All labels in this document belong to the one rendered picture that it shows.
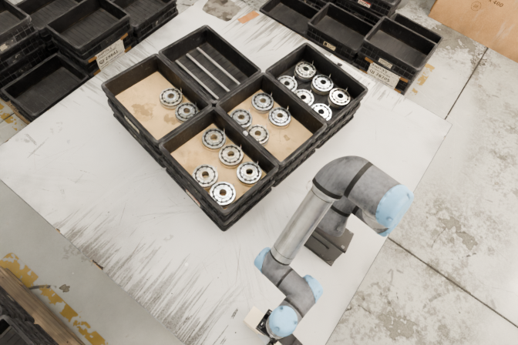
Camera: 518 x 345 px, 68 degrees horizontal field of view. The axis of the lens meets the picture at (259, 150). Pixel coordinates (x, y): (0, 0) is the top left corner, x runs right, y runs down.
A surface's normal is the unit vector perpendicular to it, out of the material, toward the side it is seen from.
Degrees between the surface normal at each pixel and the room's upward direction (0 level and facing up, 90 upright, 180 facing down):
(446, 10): 73
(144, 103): 0
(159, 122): 0
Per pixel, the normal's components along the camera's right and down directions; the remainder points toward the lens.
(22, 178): 0.09, -0.50
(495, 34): -0.54, 0.48
